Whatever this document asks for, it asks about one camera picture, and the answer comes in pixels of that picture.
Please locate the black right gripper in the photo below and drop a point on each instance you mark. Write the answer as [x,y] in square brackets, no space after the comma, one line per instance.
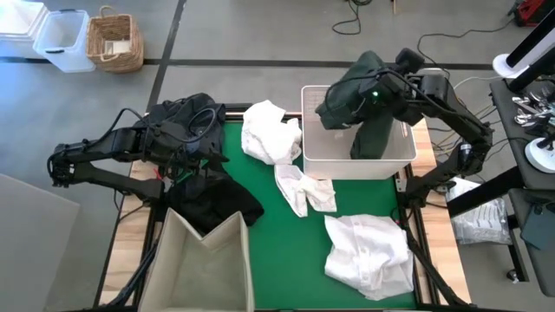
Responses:
[386,97]

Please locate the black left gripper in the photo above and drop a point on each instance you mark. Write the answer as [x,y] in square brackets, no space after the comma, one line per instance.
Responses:
[178,147]

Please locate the dark green garment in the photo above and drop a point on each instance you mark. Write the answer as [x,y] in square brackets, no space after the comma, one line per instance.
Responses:
[347,108]

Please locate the small black garment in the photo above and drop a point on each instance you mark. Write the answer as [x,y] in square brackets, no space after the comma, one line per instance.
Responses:
[217,203]

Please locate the plain white garment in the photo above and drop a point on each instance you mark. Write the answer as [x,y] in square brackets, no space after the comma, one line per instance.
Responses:
[269,134]

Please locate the large black jacket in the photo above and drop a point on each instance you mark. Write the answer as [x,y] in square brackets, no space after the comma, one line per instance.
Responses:
[173,110]

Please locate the white garment with print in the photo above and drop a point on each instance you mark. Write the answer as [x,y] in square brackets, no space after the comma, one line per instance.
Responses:
[303,190]

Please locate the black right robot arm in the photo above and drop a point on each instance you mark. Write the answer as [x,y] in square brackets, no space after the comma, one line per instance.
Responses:
[459,117]

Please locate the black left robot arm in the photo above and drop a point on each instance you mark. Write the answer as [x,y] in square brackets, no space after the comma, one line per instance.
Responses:
[86,149]

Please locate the white perforated plastic basket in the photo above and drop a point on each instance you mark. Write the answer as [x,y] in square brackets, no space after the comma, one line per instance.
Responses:
[368,169]

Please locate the beige fabric storage bin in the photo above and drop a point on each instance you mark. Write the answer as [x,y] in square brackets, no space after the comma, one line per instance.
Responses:
[195,268]

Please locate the black side table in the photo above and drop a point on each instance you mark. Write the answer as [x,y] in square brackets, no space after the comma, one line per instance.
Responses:
[507,112]

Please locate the white round-base stand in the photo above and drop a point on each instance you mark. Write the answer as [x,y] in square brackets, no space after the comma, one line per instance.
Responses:
[539,156]
[505,65]

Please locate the green table mat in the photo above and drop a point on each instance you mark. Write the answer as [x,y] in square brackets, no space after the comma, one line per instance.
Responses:
[286,260]

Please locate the wicker basket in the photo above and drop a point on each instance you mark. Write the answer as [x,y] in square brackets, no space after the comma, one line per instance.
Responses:
[115,56]

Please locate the pile of metal parts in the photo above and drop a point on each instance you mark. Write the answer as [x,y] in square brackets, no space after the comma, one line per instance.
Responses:
[526,115]

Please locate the clear plastic bag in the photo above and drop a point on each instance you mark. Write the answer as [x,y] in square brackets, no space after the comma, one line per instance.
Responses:
[481,221]

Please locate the white button shirt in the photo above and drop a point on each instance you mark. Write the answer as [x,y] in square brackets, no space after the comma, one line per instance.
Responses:
[368,255]

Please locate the red toolbox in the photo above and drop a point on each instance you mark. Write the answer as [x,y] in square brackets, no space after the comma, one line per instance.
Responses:
[535,11]

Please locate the clear plastic storage bin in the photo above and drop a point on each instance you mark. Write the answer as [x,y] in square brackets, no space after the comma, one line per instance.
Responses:
[65,43]

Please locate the grey board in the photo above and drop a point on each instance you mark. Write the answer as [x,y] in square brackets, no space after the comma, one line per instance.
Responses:
[34,242]

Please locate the dark teal flat case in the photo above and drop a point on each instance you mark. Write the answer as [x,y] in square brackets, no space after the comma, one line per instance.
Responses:
[539,227]

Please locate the white storage box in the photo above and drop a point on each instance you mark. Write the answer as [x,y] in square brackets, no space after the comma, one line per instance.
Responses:
[17,26]

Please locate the small metal bracket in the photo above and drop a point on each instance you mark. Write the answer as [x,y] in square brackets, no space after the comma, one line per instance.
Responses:
[401,184]

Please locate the black aluminium rig frame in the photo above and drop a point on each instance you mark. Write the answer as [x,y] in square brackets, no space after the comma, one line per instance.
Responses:
[429,268]

